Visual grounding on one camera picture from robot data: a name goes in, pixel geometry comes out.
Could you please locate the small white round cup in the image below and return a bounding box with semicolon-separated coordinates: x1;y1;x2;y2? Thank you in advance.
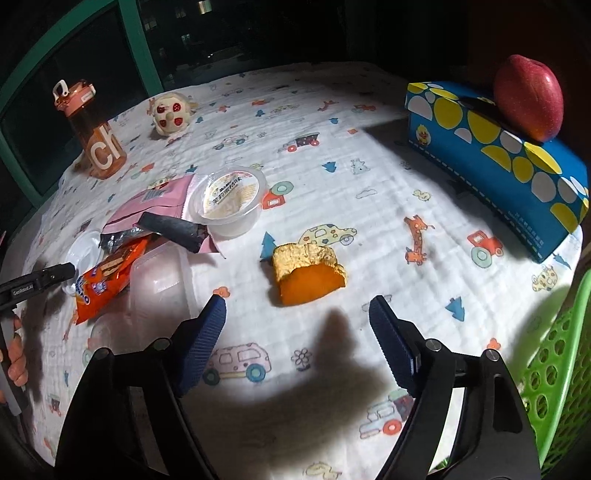
64;229;105;296

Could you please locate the orange snack packet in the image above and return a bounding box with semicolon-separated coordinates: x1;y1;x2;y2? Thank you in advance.
74;234;153;325

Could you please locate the clear plastic cup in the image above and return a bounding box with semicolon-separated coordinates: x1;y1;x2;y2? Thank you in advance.
89;310;139;354

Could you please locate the pink snack packet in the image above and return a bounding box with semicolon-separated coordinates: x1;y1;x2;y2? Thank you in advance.
100;174;227;257

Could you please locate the clear square plastic container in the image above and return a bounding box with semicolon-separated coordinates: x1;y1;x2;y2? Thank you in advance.
129;244;199;324

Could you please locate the green window frame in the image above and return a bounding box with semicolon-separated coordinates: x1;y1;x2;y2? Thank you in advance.
0;0;162;208

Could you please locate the orange pumpkin piece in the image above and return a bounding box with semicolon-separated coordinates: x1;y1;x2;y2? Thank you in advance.
271;243;348;306

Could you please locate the green plastic basket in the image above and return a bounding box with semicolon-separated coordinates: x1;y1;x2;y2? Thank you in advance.
519;268;591;467

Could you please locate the red apple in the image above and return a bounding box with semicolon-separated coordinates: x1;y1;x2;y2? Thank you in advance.
493;54;565;143

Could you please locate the clear pudding cup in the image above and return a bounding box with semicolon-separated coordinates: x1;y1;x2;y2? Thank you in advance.
189;166;269;238

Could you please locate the black wrapper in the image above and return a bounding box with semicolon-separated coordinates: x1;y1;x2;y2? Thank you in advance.
137;211;209;254

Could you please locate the white printed blanket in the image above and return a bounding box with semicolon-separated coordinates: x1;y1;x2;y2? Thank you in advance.
9;62;585;480

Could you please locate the person's left hand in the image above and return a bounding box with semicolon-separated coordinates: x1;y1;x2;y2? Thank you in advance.
0;318;29;403

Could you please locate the orange water bottle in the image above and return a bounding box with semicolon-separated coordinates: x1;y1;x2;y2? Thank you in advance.
52;78;127;180

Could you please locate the cream skull toy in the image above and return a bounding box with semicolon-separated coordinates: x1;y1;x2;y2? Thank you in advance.
148;91;197;139

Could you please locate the blue spotted tissue box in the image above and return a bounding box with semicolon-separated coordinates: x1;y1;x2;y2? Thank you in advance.
405;80;591;264

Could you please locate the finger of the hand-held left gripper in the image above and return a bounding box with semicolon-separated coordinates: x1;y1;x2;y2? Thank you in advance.
34;262;76;291

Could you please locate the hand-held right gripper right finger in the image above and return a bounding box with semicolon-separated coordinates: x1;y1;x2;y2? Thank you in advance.
368;295;542;480

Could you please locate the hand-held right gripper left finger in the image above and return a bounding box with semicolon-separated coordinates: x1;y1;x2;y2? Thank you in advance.
54;293;228;480

